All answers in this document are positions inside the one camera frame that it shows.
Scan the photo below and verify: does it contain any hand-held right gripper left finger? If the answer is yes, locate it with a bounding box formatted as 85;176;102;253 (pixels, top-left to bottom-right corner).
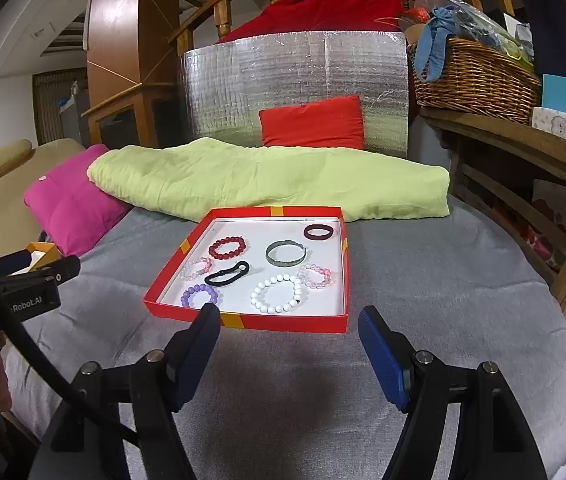
28;302;221;480

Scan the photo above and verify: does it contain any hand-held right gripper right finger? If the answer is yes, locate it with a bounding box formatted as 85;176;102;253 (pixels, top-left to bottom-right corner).
357;305;549;480

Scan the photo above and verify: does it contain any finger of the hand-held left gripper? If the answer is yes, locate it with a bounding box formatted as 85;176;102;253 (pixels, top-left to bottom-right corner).
0;251;82;291

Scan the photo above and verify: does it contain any black hair tie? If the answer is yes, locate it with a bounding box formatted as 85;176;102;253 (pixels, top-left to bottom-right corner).
204;260;251;286

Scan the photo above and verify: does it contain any pale clear bead bracelet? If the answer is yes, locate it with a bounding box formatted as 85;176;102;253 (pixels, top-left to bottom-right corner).
179;256;214;282

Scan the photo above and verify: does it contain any pink and clear bead bracelet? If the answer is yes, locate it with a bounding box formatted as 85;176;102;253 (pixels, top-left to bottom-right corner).
297;263;334;290

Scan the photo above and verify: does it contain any red bead bracelet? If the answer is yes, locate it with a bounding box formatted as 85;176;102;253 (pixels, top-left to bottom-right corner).
208;236;247;262

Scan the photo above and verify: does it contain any silver metal bangle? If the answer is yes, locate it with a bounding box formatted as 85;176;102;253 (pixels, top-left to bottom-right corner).
266;240;309;267

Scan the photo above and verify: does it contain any maroon band bracelet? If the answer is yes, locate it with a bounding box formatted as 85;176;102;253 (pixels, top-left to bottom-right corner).
303;223;336;242

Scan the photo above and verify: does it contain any red cardboard box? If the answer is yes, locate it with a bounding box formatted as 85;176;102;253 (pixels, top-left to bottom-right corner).
143;205;351;334

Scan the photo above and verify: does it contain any orange box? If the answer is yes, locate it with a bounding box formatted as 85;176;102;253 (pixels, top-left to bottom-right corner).
25;241;64;268

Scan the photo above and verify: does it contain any pink cushion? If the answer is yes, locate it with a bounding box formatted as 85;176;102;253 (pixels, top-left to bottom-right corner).
23;144;131;257

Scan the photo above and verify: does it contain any beige sofa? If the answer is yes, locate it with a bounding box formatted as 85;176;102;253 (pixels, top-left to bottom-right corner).
0;137;88;261

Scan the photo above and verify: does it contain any grey blanket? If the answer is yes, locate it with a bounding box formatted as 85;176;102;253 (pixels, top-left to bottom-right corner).
0;200;566;480

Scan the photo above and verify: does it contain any light green blanket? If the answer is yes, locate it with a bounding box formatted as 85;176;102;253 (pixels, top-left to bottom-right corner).
86;138;451;223

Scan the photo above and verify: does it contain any wooden cabinet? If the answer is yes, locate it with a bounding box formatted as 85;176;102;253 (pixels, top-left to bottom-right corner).
80;0;184;148

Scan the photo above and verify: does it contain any red cushion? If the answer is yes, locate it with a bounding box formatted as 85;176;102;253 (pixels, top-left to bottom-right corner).
258;95;366;151

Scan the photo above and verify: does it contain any wooden bench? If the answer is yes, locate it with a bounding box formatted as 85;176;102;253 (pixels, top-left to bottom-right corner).
415;107;566;321

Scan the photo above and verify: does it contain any wicker basket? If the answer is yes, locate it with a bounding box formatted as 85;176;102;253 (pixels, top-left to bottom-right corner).
407;37;544;126

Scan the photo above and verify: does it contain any white patterned box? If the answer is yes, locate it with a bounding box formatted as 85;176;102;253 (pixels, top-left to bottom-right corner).
532;106;566;143

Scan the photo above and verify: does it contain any silver foil mat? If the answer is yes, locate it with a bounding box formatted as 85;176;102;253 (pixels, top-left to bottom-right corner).
178;30;410;158

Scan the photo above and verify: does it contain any wooden stair railing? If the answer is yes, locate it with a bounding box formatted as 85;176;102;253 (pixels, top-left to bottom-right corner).
168;0;534;43

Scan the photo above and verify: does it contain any blue cloth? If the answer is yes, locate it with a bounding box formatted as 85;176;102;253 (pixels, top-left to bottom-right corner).
413;6;469;83

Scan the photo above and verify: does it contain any clear plastic bag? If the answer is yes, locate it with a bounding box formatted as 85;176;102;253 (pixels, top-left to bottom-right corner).
403;0;534;61

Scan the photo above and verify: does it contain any red blanket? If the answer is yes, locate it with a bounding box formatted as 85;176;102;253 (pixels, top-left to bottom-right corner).
217;0;419;43

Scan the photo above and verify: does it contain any purple bead bracelet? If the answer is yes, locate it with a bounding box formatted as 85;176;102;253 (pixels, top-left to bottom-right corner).
180;283;222;310

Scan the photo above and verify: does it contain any white bead bracelet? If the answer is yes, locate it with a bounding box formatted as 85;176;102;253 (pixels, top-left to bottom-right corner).
250;273;304;315

